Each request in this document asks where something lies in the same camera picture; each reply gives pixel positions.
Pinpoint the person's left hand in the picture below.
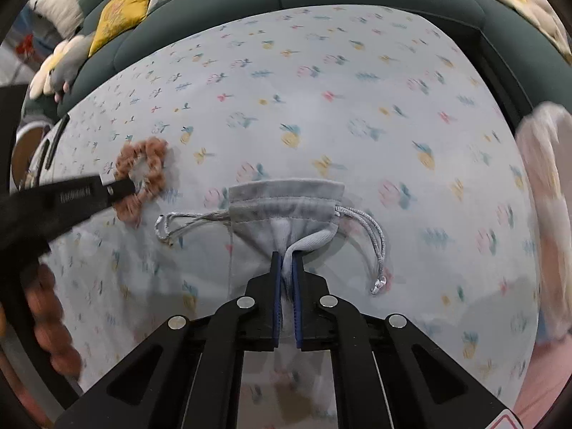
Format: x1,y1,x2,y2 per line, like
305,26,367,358
22,261,84,379

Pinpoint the grey drawstring pouch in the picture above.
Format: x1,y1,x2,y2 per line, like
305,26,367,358
155,179,390,296

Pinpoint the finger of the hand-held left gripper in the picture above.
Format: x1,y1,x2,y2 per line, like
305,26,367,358
95,174,137,208

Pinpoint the panda plush toy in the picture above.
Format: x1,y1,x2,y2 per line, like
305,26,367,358
28,0,85,39

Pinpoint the floral print tablecloth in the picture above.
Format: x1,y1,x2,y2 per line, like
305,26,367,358
20,4,543,429

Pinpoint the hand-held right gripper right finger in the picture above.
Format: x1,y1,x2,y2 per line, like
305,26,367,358
291,253,523,429

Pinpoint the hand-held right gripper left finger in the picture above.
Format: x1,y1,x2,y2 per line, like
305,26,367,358
54,251,283,429

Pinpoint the small yellow embroidered pillow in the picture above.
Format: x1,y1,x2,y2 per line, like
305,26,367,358
88,0,155,57

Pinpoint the brown hair scrunchie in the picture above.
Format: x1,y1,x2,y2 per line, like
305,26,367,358
111,138,169,226

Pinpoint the white plastic trash bag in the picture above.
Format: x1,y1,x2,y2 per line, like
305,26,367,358
514,100,572,355

